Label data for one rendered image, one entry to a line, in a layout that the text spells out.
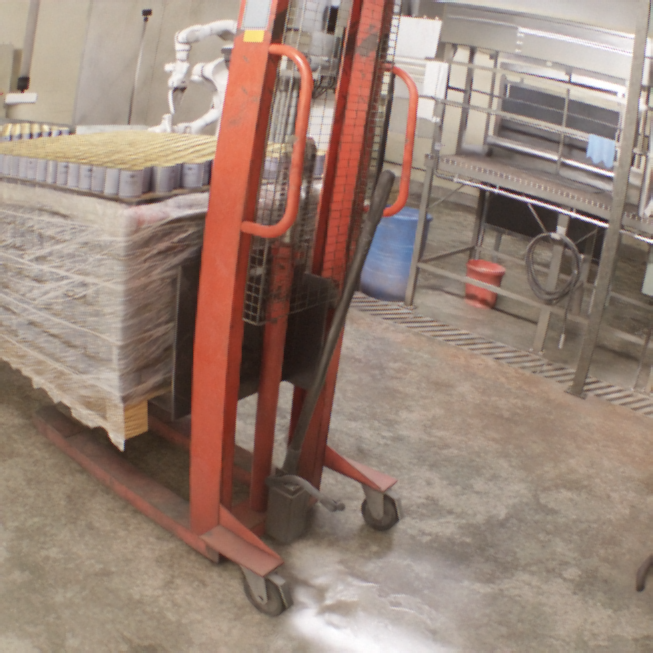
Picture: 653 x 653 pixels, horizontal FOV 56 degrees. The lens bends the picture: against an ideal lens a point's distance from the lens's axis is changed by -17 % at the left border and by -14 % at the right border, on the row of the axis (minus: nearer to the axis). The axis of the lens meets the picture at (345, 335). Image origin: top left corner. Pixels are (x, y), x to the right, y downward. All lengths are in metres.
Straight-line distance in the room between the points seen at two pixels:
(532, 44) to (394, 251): 1.85
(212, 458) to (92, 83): 5.06
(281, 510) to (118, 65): 4.80
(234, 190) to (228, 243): 0.14
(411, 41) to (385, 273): 1.73
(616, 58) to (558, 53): 0.40
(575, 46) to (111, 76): 4.07
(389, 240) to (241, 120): 3.24
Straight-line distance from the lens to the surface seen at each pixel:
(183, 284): 1.94
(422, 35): 4.83
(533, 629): 2.30
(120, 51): 6.33
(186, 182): 1.99
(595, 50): 4.35
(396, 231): 4.87
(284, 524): 2.31
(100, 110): 6.48
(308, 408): 2.10
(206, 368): 1.94
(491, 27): 4.58
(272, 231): 1.70
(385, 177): 1.82
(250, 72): 1.75
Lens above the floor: 1.51
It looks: 21 degrees down
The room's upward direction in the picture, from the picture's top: 9 degrees clockwise
